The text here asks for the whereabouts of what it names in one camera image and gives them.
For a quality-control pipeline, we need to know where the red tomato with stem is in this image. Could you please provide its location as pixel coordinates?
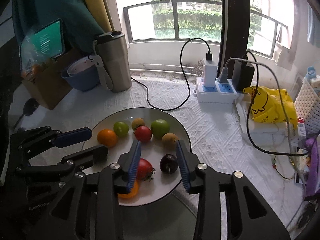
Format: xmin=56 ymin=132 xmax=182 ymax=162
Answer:
xmin=136 ymin=158 xmax=155 ymax=181

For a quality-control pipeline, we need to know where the white charger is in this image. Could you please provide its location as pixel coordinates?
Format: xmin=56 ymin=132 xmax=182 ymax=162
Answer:
xmin=203 ymin=52 xmax=217 ymax=87

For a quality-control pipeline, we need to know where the yellow plastic bag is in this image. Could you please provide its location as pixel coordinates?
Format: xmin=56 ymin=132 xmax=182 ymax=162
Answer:
xmin=249 ymin=86 xmax=298 ymax=129

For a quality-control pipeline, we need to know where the purple cloth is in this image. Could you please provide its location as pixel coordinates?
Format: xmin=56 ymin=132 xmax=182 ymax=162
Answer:
xmin=305 ymin=136 xmax=319 ymax=199

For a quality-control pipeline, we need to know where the black charging cable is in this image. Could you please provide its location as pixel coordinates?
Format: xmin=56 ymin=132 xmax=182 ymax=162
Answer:
xmin=131 ymin=37 xmax=213 ymax=112

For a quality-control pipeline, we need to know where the brown kiwi fruit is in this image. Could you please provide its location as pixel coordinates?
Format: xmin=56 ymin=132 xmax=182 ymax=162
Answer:
xmin=162 ymin=133 xmax=179 ymax=150

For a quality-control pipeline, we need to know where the orange fruit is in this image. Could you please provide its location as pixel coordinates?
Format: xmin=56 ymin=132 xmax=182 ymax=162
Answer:
xmin=97 ymin=129 xmax=118 ymax=148
xmin=118 ymin=180 xmax=139 ymax=199

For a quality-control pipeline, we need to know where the green screen tablet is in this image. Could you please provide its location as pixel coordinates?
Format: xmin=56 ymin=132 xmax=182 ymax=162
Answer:
xmin=20 ymin=19 xmax=65 ymax=64

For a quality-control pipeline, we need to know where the white woven basket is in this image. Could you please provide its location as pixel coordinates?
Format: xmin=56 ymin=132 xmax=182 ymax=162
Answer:
xmin=294 ymin=78 xmax=320 ymax=134

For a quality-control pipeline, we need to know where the blue plastic bowl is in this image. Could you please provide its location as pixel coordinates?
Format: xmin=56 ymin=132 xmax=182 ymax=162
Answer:
xmin=61 ymin=56 xmax=100 ymax=92

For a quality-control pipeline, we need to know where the round grey placemat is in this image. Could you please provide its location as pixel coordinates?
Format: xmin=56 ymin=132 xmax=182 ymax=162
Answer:
xmin=120 ymin=189 xmax=199 ymax=239

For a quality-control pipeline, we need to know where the green fruit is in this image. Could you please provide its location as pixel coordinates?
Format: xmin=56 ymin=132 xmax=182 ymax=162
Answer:
xmin=150 ymin=119 xmax=170 ymax=140
xmin=113 ymin=121 xmax=129 ymax=138

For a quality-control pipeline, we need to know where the small yellow fruit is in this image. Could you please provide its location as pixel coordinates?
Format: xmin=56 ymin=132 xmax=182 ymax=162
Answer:
xmin=131 ymin=118 xmax=145 ymax=131

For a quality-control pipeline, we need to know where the cardboard box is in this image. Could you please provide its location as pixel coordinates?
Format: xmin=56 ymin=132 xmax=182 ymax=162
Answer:
xmin=22 ymin=49 xmax=84 ymax=110

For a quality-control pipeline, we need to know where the black charger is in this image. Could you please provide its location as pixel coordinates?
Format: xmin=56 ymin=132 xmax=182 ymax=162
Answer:
xmin=232 ymin=60 xmax=255 ymax=93

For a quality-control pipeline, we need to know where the red round fruit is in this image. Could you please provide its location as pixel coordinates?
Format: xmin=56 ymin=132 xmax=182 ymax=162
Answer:
xmin=134 ymin=126 xmax=152 ymax=143

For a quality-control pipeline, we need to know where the teal curtain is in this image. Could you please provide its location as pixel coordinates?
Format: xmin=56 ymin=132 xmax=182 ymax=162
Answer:
xmin=12 ymin=0 xmax=104 ymax=54

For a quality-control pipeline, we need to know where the black round speaker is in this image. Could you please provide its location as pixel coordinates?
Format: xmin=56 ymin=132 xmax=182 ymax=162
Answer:
xmin=12 ymin=98 xmax=40 ymax=129

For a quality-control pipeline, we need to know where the plastic bag of oranges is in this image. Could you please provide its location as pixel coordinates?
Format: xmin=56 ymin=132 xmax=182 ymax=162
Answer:
xmin=20 ymin=30 xmax=50 ymax=80

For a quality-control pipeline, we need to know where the white ceramic bowl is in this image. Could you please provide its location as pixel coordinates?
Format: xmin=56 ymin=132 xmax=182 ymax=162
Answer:
xmin=81 ymin=107 xmax=193 ymax=207

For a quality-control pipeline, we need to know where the white power strip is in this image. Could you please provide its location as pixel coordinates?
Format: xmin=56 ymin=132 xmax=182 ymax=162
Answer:
xmin=194 ymin=77 xmax=240 ymax=103

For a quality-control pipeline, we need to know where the dark plum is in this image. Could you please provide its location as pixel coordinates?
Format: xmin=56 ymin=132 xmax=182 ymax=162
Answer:
xmin=159 ymin=154 xmax=178 ymax=174

